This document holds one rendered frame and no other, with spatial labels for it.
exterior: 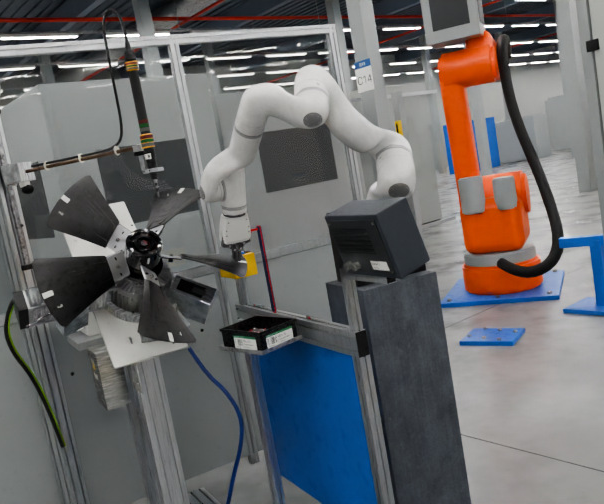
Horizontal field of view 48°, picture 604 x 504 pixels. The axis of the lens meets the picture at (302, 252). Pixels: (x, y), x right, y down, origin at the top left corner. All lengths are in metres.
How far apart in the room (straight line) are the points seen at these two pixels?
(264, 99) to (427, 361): 1.10
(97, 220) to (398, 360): 1.14
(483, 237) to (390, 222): 4.06
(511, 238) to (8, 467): 4.14
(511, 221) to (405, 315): 3.45
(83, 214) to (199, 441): 1.34
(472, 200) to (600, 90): 2.77
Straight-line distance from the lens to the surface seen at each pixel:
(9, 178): 2.75
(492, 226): 5.77
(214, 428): 3.30
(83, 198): 2.42
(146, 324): 2.10
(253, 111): 1.98
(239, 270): 2.27
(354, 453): 2.34
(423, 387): 2.47
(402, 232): 1.77
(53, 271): 2.21
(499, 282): 5.78
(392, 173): 2.10
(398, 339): 2.38
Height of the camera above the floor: 1.39
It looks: 7 degrees down
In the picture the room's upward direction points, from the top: 10 degrees counter-clockwise
